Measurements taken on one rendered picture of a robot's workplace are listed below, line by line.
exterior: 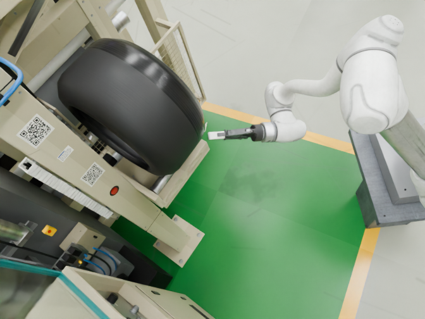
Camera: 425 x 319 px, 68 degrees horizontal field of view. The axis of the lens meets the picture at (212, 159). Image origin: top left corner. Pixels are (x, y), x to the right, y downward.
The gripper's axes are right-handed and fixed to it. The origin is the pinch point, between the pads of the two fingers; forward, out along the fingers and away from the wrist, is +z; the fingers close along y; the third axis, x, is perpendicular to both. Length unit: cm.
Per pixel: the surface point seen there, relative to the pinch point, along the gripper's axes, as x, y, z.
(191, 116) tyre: 2.9, -19.4, 13.7
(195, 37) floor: 134, 154, -35
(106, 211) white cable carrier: -26, 11, 47
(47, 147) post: -7, -28, 59
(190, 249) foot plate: -57, 94, 2
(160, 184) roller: -17.1, 14.1, 23.9
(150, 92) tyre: 9.2, -27.4, 28.0
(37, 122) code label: -1, -35, 59
